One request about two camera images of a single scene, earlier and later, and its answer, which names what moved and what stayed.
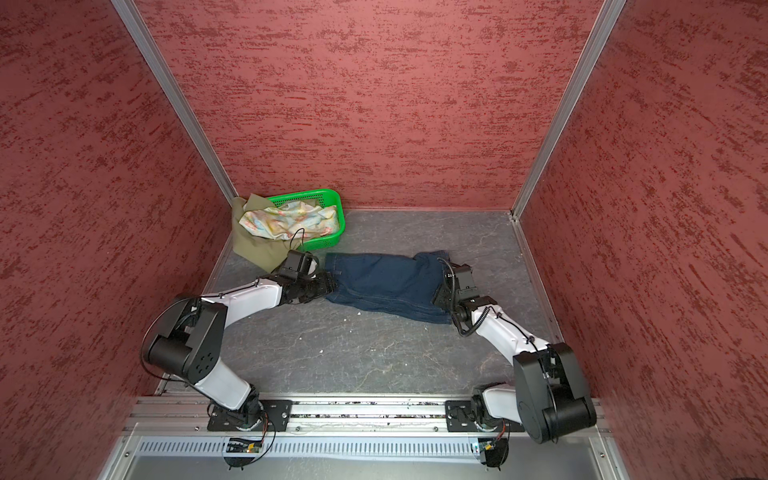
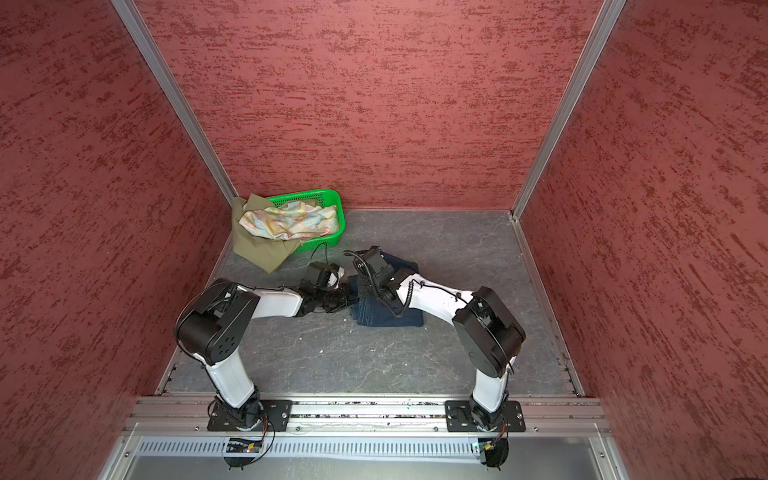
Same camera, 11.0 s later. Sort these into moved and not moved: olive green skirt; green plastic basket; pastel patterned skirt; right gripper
Moved: right gripper
Not moved: green plastic basket; olive green skirt; pastel patterned skirt
